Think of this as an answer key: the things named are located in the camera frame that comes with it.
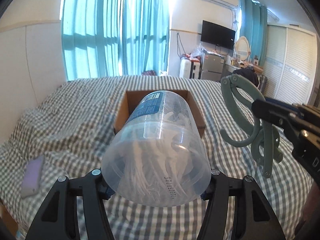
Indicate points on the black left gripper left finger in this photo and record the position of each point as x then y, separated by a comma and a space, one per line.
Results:
57, 216

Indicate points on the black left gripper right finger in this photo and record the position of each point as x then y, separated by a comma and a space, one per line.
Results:
253, 218

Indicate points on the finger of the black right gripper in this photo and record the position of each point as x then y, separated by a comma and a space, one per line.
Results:
274, 111

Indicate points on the green plastic folding hanger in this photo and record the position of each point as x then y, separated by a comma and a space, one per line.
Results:
263, 137

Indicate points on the clear plastic cotton swab jar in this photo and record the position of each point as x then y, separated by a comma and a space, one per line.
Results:
158, 159

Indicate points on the black clothes pile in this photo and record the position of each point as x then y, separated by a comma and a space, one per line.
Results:
249, 74

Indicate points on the purple smartphone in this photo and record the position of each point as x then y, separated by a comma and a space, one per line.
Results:
32, 176

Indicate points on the white wardrobe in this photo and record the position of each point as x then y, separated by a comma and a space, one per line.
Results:
290, 63

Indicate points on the white oval mirror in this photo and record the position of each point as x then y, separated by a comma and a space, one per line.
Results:
242, 48

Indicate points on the silver small fridge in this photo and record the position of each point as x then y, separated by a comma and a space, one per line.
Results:
211, 66

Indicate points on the white suitcase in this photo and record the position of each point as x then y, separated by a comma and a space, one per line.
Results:
189, 69

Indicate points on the checkered bed cover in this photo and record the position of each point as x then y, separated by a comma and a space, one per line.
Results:
73, 127

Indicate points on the teal side curtain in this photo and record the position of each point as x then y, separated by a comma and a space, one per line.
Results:
254, 27

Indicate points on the dark red bag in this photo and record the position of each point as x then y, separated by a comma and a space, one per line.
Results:
149, 73

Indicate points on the brown cardboard box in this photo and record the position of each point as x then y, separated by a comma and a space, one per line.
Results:
131, 99

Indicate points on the teal window curtain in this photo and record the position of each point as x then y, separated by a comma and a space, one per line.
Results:
105, 38

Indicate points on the black wall television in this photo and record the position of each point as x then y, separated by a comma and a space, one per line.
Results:
217, 35

